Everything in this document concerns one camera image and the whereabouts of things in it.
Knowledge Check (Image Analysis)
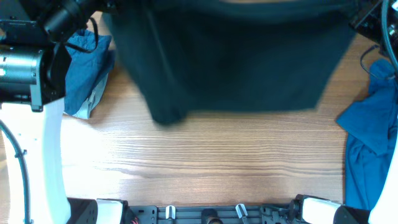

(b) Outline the black t-shirt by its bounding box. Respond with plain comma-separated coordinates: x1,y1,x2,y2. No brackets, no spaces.
103,0,358,125

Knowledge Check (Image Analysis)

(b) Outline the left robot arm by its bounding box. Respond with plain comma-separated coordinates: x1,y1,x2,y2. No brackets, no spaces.
1,0,131,223

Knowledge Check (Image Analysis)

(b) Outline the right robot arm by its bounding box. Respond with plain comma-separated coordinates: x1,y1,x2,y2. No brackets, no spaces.
284,1,397,223

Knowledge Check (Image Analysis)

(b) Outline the folded dark blue garment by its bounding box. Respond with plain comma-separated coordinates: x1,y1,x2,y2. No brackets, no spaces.
64,30,116,116

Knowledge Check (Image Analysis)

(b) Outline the blue t-shirt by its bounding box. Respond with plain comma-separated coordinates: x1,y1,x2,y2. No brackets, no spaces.
336,59,397,210

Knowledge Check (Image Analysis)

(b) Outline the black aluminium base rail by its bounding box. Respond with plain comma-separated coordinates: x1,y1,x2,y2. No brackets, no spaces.
130,203,304,224

